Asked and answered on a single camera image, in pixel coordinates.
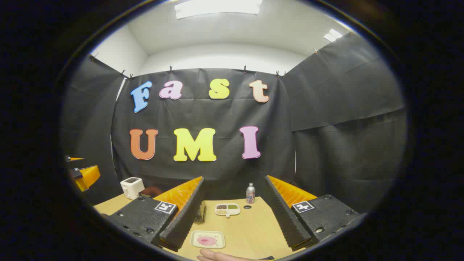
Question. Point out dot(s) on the square plate with pink food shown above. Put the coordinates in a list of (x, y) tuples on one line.
[(207, 240)]

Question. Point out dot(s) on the white divided seasoning plate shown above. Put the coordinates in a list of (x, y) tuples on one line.
[(227, 209)]

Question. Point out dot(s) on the large ceiling light panel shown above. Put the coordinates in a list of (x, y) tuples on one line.
[(217, 7)]

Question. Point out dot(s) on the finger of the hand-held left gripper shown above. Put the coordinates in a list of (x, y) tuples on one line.
[(88, 175), (72, 158)]

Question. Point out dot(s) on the small ceiling light panel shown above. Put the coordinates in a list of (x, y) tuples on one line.
[(332, 35)]

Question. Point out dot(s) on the white toaster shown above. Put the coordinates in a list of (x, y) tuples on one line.
[(132, 187)]

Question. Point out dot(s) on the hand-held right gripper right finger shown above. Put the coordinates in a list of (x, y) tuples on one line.
[(282, 217)]

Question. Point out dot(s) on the black electric oven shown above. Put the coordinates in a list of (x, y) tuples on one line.
[(150, 192)]

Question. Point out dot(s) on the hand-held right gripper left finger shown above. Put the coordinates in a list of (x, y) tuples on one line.
[(185, 221)]

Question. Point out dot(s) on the black backdrop cloth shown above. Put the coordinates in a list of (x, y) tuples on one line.
[(326, 145)]

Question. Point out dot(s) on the silver drink bottle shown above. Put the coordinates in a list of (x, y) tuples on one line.
[(250, 194)]

